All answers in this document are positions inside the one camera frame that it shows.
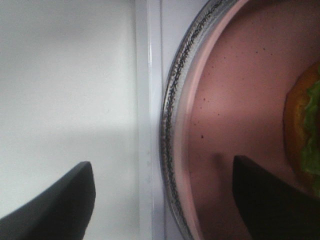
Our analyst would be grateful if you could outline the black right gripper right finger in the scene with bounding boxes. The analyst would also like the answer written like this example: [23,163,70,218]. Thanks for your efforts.
[232,155,320,240]

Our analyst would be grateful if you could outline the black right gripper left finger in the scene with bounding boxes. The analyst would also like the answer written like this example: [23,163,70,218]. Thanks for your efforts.
[0,161,96,240]

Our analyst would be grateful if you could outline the burger with sesame-free bun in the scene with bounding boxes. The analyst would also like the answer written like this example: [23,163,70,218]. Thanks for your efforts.
[283,62,320,197]

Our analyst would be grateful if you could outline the pink round plate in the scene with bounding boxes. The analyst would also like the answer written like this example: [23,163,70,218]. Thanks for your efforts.
[173,0,320,240]

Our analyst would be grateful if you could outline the glass microwave turntable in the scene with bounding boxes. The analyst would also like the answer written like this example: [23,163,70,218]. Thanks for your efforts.
[159,0,246,240]

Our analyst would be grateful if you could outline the white microwave oven body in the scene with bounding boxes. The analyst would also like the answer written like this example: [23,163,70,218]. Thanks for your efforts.
[135,0,205,240]

